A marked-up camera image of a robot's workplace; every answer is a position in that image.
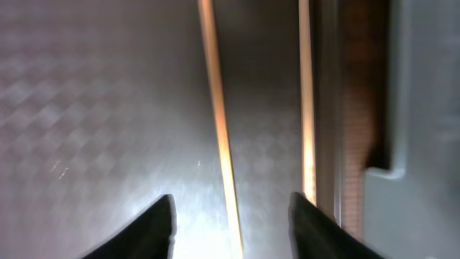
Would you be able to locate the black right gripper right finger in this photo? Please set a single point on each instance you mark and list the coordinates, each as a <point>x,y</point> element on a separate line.
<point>315,236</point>

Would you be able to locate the grey dishwasher rack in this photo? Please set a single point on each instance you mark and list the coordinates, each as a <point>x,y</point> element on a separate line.
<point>411,208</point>

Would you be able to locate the brown serving tray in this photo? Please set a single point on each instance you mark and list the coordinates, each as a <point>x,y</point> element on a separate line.
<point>106,106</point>

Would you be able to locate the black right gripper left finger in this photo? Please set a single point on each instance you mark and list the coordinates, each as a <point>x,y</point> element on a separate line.
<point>149,236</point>

